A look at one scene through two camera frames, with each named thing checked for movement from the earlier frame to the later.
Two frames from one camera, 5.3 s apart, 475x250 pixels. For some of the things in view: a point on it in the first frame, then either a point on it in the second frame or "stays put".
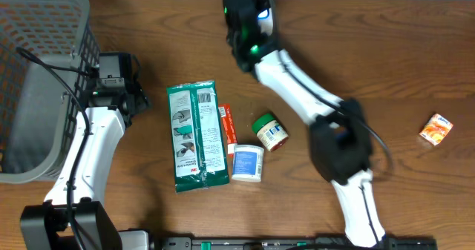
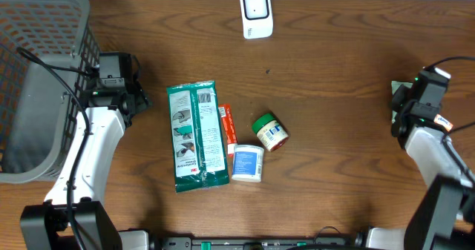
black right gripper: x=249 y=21 -> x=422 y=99
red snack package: x=225 y=113 stays put
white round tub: x=247 y=162 stays put
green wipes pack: x=198 y=145 stays put
